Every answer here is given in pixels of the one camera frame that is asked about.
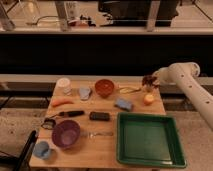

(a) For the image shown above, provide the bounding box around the dark red grape bunch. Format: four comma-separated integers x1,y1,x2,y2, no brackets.
142,75,159,88

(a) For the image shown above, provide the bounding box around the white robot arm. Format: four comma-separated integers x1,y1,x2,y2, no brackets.
153,62,213,131

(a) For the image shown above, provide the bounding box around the small metal cup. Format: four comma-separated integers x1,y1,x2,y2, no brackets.
146,85,155,93

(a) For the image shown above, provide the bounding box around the light blue cup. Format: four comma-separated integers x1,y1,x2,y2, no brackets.
33,141,51,160

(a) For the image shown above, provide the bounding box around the red bowl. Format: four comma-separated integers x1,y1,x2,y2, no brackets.
95,79,114,98

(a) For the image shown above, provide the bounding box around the light blue cloth piece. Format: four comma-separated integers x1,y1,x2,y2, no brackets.
79,87,92,100

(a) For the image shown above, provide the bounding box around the blue sponge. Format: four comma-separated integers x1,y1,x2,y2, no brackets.
115,98,133,111

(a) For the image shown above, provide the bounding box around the black rectangular block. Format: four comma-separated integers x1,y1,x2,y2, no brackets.
89,112,110,121

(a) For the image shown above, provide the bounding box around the wooden table board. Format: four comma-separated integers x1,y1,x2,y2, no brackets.
30,80,166,169

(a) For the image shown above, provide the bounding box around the yellow apple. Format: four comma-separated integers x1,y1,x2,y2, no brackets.
143,93,155,105

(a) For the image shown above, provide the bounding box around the white lidded jar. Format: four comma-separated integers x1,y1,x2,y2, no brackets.
56,78,71,95

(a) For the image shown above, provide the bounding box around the orange carrot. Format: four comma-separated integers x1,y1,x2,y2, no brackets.
51,99,73,107

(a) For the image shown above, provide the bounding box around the purple plastic bowl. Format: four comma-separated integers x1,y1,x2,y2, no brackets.
51,120,80,149

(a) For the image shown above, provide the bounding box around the green plastic tray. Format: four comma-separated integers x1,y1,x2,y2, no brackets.
116,113,187,168

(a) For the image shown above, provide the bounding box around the black binder clip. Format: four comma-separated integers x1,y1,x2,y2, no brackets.
41,118,56,130

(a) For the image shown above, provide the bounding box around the black handled knife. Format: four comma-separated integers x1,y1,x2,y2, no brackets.
49,110,85,119

